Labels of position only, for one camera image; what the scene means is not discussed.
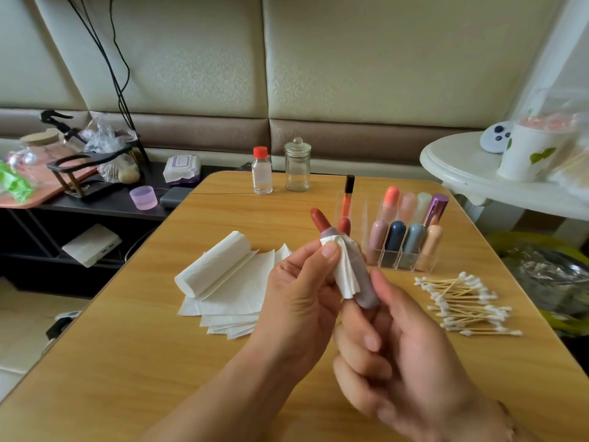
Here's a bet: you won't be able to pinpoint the person's right hand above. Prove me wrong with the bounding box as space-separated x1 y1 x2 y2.
331 268 517 442

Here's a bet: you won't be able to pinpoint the person's left hand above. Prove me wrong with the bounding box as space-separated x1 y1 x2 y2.
248 236 346 383

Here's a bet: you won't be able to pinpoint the stack of white tissues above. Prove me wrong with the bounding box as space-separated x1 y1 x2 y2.
175 231 292 341

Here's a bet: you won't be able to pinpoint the white tissue sheet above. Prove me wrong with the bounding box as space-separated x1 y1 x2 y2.
320 235 364 300

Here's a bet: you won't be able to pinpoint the red lipstick mauve tube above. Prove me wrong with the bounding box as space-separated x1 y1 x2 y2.
310 209 380 309

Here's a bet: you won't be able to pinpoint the pile of cotton swabs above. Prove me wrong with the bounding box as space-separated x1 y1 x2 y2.
412 271 524 339

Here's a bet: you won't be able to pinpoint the clear acrylic lipstick organizer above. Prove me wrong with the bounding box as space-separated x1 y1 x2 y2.
342 174 451 271

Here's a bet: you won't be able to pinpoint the person's left forearm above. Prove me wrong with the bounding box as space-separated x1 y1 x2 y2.
142 349 305 442

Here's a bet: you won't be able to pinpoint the clear bottle red cap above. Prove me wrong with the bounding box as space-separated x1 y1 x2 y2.
251 146 274 196

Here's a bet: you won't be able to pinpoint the glass jar with lid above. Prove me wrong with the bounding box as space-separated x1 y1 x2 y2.
283 137 313 192

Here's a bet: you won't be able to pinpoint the yellow-green bin with bag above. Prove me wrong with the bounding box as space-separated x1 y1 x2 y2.
488 231 589 337

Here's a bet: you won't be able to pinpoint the wet wipes pack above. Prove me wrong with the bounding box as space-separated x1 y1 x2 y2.
163 154 202 185

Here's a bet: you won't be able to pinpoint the small purple plastic cup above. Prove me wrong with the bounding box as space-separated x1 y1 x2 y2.
129 185 160 211

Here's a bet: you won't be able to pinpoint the white power bank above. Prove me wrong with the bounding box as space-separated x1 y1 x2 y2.
61 223 123 269

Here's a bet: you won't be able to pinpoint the black low shelf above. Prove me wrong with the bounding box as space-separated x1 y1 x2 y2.
0 161 254 300

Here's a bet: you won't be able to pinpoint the white round side table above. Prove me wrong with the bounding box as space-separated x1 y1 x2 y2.
420 131 589 222

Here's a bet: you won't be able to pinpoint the white mug green leaf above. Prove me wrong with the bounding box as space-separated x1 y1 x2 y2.
497 115 581 183

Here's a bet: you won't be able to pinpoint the crumpled clear plastic bag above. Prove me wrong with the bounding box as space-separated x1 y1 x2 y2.
83 117 144 185

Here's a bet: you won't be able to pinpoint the white panda figure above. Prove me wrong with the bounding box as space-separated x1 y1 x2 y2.
479 120 515 155

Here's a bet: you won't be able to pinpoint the pink tray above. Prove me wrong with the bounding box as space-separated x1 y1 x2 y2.
0 142 98 210

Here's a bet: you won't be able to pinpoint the beige padded backrest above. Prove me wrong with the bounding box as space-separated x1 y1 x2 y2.
0 0 563 176

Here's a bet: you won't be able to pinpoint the jar with wooden lid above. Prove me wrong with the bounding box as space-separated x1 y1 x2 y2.
18 130 64 166

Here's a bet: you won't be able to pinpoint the black clip tool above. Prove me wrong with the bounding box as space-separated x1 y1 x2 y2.
39 108 86 144

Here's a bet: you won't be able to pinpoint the green plastic wrapper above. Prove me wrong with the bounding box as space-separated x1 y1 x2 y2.
0 159 36 204

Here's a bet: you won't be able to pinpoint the black cables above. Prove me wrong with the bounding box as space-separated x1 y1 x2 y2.
63 0 148 162

